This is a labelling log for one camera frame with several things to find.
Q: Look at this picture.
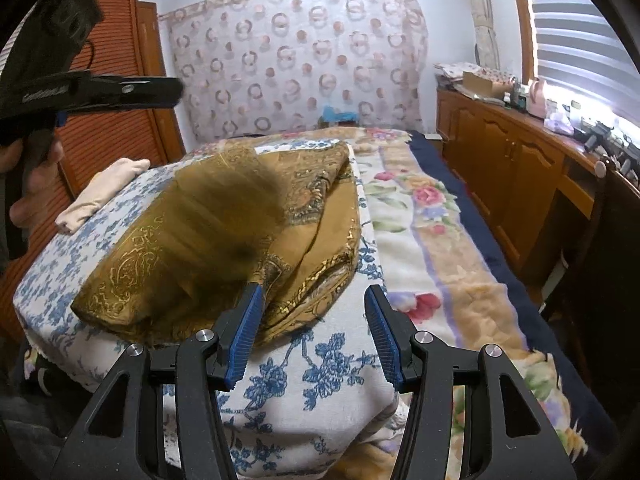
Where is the ring patterned curtain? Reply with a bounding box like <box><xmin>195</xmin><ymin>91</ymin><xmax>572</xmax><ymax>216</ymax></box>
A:
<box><xmin>159</xmin><ymin>0</ymin><xmax>431</xmax><ymax>143</ymax></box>

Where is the striped window blind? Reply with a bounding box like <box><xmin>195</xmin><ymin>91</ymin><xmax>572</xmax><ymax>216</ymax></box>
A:
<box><xmin>520</xmin><ymin>0</ymin><xmax>640</xmax><ymax>126</ymax></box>

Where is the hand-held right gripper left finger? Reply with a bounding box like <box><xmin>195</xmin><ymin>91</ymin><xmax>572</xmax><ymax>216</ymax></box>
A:
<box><xmin>50</xmin><ymin>282</ymin><xmax>264</xmax><ymax>480</ymax></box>

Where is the pink container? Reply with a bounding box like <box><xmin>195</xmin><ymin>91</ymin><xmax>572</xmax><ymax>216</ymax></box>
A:
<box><xmin>530</xmin><ymin>77</ymin><xmax>548</xmax><ymax>116</ymax></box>

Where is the colourful floral blanket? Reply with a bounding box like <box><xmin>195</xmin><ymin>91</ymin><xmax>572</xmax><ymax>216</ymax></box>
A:
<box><xmin>192</xmin><ymin>127</ymin><xmax>611</xmax><ymax>480</ymax></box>

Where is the person's left hand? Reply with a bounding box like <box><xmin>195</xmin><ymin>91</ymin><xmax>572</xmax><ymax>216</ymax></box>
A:
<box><xmin>10</xmin><ymin>137</ymin><xmax>66</xmax><ymax>231</ymax></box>

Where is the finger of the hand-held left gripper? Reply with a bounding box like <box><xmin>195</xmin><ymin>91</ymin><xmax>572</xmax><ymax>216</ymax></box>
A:
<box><xmin>90</xmin><ymin>75</ymin><xmax>182</xmax><ymax>109</ymax></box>

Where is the navy bed sheet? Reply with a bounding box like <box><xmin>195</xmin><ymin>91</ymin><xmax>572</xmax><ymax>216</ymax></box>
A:
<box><xmin>410</xmin><ymin>130</ymin><xmax>621</xmax><ymax>461</ymax></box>

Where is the beige pillow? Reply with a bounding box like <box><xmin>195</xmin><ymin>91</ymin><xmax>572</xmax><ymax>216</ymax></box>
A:
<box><xmin>55</xmin><ymin>158</ymin><xmax>151</xmax><ymax>233</ymax></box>

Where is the wooden louvered wardrobe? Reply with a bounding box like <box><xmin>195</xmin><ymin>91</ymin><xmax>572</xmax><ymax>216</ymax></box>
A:
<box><xmin>0</xmin><ymin>0</ymin><xmax>187</xmax><ymax>341</ymax></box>

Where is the brown gold patterned shirt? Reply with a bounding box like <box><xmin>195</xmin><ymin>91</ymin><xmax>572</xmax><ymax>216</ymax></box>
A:
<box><xmin>71</xmin><ymin>140</ymin><xmax>363</xmax><ymax>348</ymax></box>

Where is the cardboard box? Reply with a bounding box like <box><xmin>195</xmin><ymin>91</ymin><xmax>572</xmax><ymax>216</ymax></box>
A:
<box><xmin>462</xmin><ymin>71</ymin><xmax>516</xmax><ymax>98</ymax></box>

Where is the wooden sideboard cabinet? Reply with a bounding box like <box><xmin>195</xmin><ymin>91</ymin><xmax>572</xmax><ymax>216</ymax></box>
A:
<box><xmin>435</xmin><ymin>85</ymin><xmax>608</xmax><ymax>291</ymax></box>

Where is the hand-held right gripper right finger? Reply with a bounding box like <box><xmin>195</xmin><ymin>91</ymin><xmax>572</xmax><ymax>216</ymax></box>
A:
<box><xmin>363</xmin><ymin>284</ymin><xmax>583</xmax><ymax>480</ymax></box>

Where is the white blue floral cloth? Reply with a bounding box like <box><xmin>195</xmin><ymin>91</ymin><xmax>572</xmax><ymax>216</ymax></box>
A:
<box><xmin>12</xmin><ymin>142</ymin><xmax>416</xmax><ymax>480</ymax></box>

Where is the dark wooden chair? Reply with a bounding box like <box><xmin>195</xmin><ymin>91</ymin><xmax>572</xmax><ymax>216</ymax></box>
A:
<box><xmin>542</xmin><ymin>160</ymin><xmax>640</xmax><ymax>411</ymax></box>

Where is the blue plastic item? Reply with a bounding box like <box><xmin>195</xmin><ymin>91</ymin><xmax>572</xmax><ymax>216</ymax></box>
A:
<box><xmin>320</xmin><ymin>105</ymin><xmax>358</xmax><ymax>126</ymax></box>

